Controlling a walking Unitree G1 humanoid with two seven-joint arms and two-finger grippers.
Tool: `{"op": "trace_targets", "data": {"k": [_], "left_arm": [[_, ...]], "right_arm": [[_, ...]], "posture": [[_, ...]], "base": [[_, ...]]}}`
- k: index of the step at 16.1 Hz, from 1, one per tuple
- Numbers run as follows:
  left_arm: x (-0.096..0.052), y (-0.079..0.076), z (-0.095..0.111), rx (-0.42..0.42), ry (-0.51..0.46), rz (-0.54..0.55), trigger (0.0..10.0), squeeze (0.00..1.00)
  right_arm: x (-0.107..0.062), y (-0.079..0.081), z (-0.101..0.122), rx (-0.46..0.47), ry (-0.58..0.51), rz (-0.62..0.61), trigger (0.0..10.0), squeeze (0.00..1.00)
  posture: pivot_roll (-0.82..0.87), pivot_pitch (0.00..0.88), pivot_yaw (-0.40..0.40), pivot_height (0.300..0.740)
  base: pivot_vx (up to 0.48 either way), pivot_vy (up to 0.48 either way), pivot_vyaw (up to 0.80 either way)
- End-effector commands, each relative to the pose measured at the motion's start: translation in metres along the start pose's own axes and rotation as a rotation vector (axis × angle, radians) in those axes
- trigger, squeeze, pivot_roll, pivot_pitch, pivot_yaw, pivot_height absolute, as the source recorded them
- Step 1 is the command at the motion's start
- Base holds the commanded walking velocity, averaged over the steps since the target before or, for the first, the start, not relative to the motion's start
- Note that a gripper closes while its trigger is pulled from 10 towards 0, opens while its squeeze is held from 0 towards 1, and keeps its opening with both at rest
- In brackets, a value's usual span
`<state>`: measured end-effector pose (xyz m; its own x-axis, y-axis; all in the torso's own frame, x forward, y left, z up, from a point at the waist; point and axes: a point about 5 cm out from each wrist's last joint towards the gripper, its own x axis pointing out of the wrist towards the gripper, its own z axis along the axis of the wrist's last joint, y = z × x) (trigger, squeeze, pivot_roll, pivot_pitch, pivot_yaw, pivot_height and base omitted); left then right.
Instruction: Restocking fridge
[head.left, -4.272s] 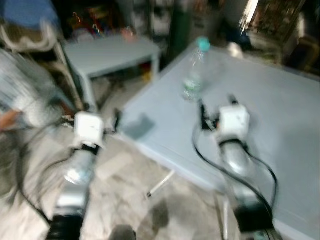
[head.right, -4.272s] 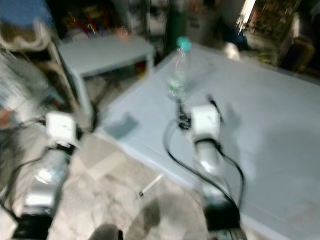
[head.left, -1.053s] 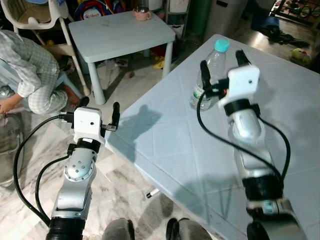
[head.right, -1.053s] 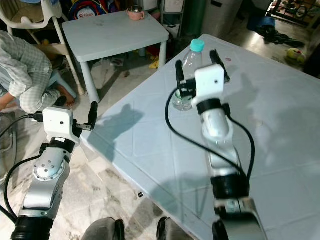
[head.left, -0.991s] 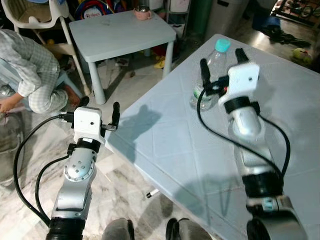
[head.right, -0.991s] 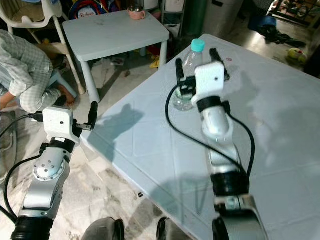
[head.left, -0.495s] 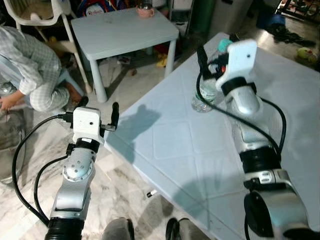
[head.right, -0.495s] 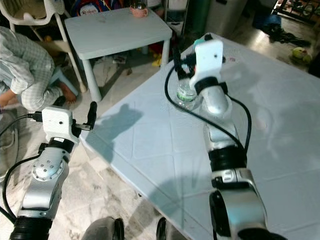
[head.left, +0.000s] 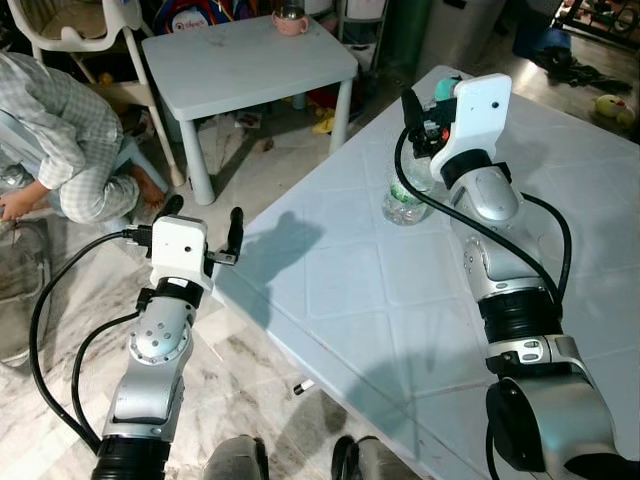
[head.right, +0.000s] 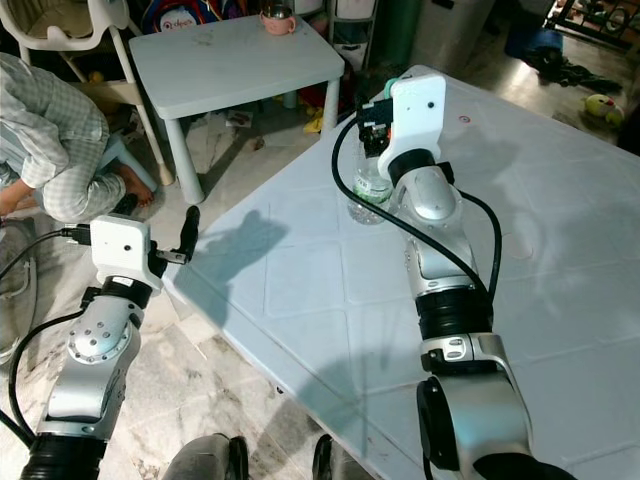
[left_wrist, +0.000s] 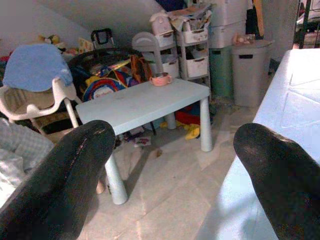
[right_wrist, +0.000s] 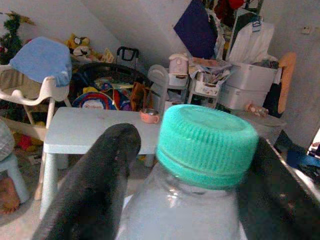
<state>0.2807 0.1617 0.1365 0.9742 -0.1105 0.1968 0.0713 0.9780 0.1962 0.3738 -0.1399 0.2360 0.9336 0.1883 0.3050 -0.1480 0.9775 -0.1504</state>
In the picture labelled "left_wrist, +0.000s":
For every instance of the blue towel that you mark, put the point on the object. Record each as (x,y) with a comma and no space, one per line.
(35,67)

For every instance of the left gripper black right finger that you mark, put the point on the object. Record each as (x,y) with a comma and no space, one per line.
(285,185)

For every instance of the grey arched drawer rack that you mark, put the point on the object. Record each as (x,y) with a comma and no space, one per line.
(145,42)

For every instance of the orange black bag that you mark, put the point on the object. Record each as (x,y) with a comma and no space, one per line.
(140,68)

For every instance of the white quilted mattress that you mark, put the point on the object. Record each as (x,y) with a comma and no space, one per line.
(295,105)

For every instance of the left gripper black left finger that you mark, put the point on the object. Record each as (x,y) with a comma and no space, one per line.
(57,190)

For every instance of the black metal frame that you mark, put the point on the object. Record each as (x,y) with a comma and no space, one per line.
(305,22)

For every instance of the pink white toy appliance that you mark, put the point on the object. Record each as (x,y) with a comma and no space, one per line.
(161,23)

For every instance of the grey tall drawer rack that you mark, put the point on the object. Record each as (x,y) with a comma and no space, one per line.
(181,50)

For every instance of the blue white checked cloth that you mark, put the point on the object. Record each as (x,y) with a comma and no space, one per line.
(17,150)

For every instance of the colourful printed play mat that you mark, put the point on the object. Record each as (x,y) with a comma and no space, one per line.
(105,87)

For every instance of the small printed card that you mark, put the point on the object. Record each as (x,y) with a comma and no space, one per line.
(142,142)

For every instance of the pile of papers and books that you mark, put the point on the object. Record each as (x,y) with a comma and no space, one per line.
(190,13)

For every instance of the red yellow plastic toy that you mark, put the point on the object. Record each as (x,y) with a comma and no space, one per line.
(190,120)

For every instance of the green plastic bin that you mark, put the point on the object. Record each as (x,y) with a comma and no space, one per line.
(221,75)

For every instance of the colourful picture book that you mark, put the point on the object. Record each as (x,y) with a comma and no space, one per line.
(85,45)

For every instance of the yellow plush toy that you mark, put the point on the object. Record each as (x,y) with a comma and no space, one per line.
(53,39)

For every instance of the white plastic basket drawer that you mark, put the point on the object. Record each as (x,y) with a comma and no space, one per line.
(164,40)
(171,68)
(197,67)
(196,36)

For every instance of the pink soft toy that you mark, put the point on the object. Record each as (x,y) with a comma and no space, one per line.
(241,38)

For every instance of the black orange hanging garment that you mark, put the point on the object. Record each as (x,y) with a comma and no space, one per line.
(258,17)

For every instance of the grey lidded laundry bin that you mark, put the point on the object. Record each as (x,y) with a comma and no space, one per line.
(250,80)

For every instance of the light blue plastic kids table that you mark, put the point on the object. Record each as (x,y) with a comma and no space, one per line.
(140,105)

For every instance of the white plastic storage cabinet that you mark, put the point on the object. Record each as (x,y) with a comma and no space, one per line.
(226,22)

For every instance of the white baby high chair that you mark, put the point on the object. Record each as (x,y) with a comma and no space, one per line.
(60,93)

